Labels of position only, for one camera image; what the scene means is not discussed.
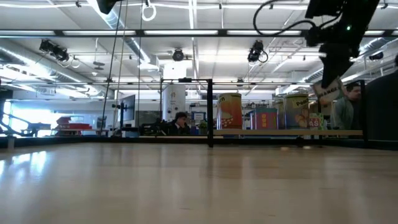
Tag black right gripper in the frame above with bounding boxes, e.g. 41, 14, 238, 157
320, 21, 363, 90

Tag can with white text label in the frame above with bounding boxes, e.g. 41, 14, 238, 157
312, 77, 346, 106

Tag lavender peach can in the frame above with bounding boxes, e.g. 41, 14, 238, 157
283, 93, 310, 130

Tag green dotted peas can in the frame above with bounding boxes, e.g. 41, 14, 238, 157
308, 112, 327, 131

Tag blue tall can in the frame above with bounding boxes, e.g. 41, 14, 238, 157
274, 98, 286, 130

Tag pink and teal can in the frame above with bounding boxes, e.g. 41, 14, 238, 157
250, 107, 279, 131

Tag orange corn can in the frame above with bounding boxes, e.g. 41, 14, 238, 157
216, 92, 243, 130

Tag person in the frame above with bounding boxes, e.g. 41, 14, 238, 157
167, 111, 191, 136
334, 81, 364, 131

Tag black panel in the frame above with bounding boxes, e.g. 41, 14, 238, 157
365, 70, 398, 141

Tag linear ceiling light fixture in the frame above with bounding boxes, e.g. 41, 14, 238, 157
0, 29, 398, 39

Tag white round column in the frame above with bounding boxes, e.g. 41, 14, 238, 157
161, 83, 187, 123

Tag black monitor on stand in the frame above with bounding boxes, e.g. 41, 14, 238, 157
119, 94, 137, 124

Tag red storage bins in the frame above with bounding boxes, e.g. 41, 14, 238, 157
55, 116, 93, 131

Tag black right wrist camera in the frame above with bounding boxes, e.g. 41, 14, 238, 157
305, 26, 326, 47

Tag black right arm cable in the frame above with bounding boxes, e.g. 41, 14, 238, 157
252, 0, 321, 37

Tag silver ventilation duct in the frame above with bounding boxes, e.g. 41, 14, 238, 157
88, 0, 159, 68
0, 39, 108, 99

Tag black aluminium rig frame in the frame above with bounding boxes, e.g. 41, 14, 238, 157
0, 136, 398, 151

